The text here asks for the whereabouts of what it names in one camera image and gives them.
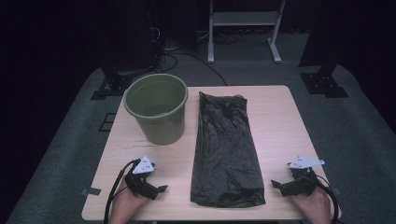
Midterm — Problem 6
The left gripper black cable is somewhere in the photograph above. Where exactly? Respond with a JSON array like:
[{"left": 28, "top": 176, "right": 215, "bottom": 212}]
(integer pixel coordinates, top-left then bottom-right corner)
[{"left": 103, "top": 159, "right": 141, "bottom": 224}]

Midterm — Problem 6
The bundle of floor cables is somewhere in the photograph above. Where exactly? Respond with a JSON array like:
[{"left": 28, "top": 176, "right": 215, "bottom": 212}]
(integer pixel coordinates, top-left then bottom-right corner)
[{"left": 197, "top": 30, "right": 246, "bottom": 45}]

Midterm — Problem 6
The black plastic garbage bag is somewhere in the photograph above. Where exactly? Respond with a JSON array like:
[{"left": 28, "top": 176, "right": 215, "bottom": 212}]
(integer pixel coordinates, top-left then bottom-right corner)
[{"left": 190, "top": 91, "right": 266, "bottom": 209}]

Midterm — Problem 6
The white metal stand frame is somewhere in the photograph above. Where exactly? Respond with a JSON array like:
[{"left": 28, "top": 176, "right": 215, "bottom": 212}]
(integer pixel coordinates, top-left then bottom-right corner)
[{"left": 207, "top": 0, "right": 287, "bottom": 64}]

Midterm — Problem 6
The dark equipment cabinet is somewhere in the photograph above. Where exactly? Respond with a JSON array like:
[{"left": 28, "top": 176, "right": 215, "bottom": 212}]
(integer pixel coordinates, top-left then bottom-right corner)
[{"left": 101, "top": 0, "right": 164, "bottom": 73}]

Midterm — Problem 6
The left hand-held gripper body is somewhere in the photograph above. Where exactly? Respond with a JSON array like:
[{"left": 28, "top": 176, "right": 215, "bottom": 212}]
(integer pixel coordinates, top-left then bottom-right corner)
[{"left": 124, "top": 155, "right": 160, "bottom": 201}]

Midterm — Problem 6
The person's left hand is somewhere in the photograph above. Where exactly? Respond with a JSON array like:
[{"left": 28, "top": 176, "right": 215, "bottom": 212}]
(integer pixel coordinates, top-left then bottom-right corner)
[{"left": 107, "top": 180, "right": 151, "bottom": 224}]

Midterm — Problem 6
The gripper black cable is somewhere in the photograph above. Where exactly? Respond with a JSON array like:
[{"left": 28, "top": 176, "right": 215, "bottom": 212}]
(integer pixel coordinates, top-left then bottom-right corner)
[
  {"left": 103, "top": 159, "right": 141, "bottom": 224},
  {"left": 306, "top": 174, "right": 340, "bottom": 224}
]

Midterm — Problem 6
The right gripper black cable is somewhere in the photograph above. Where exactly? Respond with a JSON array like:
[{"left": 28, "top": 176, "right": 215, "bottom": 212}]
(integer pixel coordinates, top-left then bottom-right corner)
[{"left": 306, "top": 174, "right": 340, "bottom": 224}]

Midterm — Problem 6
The person's right hand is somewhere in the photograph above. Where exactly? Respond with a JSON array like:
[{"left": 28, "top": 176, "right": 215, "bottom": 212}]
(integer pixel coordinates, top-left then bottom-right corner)
[{"left": 290, "top": 188, "right": 332, "bottom": 224}]

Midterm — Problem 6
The black stand base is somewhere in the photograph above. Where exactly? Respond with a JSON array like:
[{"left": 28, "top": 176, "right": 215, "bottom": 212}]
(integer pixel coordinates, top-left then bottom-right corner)
[
  {"left": 300, "top": 62, "right": 349, "bottom": 99},
  {"left": 90, "top": 66, "right": 134, "bottom": 101}
]

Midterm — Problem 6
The green plastic bin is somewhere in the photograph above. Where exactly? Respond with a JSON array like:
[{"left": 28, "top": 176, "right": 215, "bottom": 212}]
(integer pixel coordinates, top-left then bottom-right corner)
[{"left": 122, "top": 73, "right": 190, "bottom": 147}]

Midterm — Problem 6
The black floor cable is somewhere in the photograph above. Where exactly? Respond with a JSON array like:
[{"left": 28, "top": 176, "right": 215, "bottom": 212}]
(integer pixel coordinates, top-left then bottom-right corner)
[{"left": 155, "top": 50, "right": 228, "bottom": 87}]

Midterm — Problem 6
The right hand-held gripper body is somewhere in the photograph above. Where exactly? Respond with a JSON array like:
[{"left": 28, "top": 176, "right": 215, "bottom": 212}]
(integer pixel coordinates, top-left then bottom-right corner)
[{"left": 279, "top": 155, "right": 326, "bottom": 198}]

